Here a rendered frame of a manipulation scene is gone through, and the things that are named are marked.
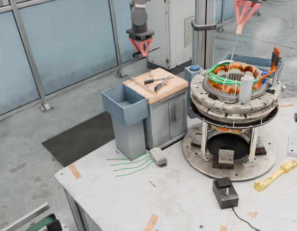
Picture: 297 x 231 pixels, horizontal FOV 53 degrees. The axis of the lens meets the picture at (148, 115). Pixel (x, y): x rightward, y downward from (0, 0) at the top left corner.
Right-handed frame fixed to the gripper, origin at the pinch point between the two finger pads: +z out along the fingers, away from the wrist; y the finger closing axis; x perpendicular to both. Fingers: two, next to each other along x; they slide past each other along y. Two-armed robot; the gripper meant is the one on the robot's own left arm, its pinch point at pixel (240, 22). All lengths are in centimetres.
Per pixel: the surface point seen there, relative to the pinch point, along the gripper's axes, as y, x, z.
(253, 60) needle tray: 34.0, 21.4, 14.9
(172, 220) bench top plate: -18, -15, 66
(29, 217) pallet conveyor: -60, 11, 79
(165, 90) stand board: -12.1, 16.2, 30.6
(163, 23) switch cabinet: 94, 216, 18
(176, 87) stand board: -7.4, 16.5, 29.1
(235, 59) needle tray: 29.9, 28.0, 16.6
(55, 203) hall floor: -30, 94, 144
